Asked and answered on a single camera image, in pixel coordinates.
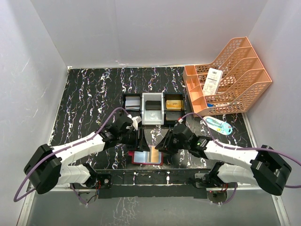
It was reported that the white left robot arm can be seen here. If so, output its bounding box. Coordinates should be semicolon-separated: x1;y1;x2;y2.
24;115;150;194

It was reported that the orange plastic desk organizer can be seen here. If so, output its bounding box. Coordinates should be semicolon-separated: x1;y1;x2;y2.
183;37;272;116

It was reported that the black card in white bin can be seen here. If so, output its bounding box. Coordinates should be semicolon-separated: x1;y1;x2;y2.
145;100;161;110

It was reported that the aluminium frame rail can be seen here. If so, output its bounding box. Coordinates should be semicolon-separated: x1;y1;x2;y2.
18;185;290;226

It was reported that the black bin left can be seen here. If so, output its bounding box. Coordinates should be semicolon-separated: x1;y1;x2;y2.
121;93;142;117

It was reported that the red leather card holder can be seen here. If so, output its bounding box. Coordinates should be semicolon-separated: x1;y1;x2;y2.
128;151;163;166

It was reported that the black bin right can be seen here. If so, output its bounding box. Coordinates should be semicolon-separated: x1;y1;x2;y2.
164;93;186;126

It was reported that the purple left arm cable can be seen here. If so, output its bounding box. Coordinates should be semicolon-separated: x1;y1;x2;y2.
13;107;132;203

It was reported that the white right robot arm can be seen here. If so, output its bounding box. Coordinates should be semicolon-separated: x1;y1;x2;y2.
156;124;292;196

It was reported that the white blue tape dispenser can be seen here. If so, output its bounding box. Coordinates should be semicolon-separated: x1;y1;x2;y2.
203;116;233;136

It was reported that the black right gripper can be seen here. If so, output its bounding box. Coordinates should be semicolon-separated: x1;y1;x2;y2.
156;129;190;154

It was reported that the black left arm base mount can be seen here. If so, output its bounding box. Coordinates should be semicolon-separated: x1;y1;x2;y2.
70;163;112;207

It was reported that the white bin middle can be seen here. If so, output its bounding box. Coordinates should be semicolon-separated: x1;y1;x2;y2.
141;93;164;125

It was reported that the black bin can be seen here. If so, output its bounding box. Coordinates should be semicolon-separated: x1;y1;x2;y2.
164;93;186;126
121;93;142;117

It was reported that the white paper receipt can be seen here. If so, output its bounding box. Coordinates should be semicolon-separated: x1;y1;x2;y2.
203;68;223;96

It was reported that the white VIP chip card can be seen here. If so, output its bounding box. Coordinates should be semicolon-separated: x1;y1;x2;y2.
125;96;140;110

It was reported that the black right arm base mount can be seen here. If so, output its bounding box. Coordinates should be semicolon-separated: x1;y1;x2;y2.
188;173;238;205

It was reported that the gold magnetic stripe card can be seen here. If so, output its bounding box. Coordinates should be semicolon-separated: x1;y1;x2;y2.
148;146;162;164

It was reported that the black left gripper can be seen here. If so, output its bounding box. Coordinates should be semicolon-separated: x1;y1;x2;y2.
118;128;150;152

